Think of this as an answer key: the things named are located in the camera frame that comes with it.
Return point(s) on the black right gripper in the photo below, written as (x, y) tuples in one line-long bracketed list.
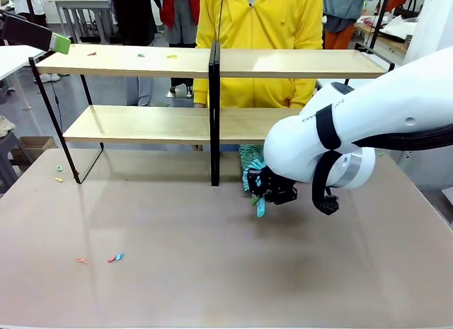
[(279, 192)]

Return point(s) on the teal bristle brush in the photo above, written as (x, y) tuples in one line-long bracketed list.
[(249, 159)]

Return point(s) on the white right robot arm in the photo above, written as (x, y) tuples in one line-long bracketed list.
[(389, 95)]

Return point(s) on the white side table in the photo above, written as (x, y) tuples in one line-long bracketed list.
[(10, 62)]

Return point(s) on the person in white top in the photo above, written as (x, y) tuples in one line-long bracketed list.
[(24, 0)]

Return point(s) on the grey workbench table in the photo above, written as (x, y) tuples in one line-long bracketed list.
[(81, 3)]

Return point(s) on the beige cloth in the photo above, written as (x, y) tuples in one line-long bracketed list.
[(4, 127)]

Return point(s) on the person with long dark hair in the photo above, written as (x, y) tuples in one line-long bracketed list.
[(132, 17)]

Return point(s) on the small cardboard box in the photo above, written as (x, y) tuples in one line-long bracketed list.
[(35, 143)]

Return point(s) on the grey step stool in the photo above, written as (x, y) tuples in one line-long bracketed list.
[(8, 155)]

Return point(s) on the person in red jacket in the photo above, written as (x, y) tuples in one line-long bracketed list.
[(168, 7)]

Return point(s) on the person in yellow hoodie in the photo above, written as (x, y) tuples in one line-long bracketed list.
[(269, 24)]

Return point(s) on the person in orange trousers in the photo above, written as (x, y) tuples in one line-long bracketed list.
[(339, 10)]

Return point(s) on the two-tier wooden shelf black frame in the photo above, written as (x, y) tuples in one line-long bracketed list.
[(141, 65)]

